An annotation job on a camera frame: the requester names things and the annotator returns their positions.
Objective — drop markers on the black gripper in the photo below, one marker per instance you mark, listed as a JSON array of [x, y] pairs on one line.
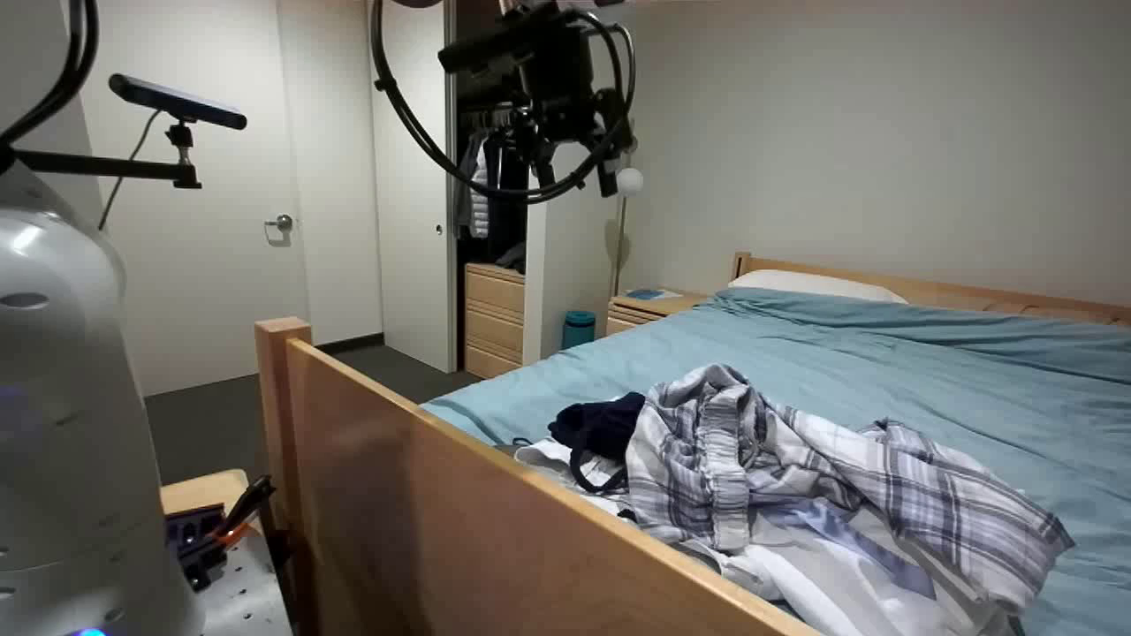
[[542, 101]]

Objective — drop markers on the navy blue cloth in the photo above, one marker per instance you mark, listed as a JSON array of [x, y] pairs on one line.
[[602, 425]]

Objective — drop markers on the checked plaid shirt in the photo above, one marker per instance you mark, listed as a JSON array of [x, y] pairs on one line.
[[756, 470]]

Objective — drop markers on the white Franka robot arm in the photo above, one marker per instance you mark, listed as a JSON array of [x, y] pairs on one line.
[[72, 445]]

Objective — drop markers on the clothes hanging in closet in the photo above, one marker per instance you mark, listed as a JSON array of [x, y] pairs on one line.
[[481, 198]]

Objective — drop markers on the floor lamp with round bulb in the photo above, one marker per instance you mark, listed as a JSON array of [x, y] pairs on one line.
[[627, 182]]

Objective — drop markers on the white closet door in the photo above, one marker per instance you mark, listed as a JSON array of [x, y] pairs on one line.
[[415, 215]]

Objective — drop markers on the wooden drawer dresser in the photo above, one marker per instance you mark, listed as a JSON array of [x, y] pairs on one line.
[[494, 319]]

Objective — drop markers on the teal bottle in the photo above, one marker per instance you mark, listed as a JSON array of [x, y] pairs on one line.
[[578, 331]]

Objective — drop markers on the wooden nightstand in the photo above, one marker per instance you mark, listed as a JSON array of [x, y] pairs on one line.
[[646, 309]]

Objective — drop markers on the white room door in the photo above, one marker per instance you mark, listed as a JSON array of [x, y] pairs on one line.
[[330, 179]]

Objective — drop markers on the white pillow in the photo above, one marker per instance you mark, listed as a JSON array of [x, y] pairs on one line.
[[816, 283]]

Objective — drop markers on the black tripod stand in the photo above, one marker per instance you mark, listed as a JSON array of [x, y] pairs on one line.
[[180, 104]]

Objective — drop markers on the wooden bed footboard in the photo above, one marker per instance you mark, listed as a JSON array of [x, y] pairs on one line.
[[446, 533]]

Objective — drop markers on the small wooden box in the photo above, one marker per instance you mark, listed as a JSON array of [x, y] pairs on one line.
[[203, 491]]

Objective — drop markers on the black and orange tools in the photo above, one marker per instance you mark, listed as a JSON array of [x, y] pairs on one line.
[[224, 533]]

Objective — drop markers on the wooden bed headboard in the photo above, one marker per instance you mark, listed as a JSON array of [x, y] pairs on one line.
[[1002, 297]]

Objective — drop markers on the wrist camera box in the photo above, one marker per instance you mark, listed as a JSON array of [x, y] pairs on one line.
[[514, 44]]

